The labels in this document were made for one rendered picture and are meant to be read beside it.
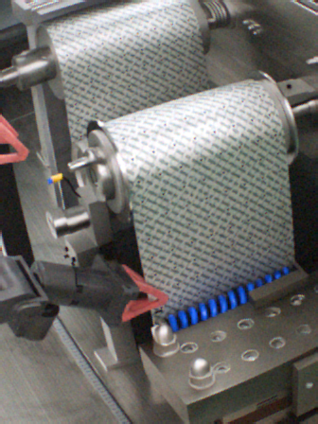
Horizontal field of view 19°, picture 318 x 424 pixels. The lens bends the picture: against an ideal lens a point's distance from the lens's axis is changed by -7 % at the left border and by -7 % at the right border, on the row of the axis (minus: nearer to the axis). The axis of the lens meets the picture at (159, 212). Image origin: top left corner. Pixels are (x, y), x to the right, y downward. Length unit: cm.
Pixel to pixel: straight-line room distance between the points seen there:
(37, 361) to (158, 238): 36
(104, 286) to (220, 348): 18
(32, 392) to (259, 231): 45
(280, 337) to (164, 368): 17
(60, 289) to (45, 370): 30
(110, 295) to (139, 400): 22
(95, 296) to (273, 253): 29
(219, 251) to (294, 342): 19
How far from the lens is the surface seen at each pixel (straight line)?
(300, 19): 138
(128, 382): 152
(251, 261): 144
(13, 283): 125
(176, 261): 138
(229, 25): 161
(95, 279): 133
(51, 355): 160
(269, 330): 137
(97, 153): 132
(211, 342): 137
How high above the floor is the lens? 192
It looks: 33 degrees down
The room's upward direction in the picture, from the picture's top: 10 degrees counter-clockwise
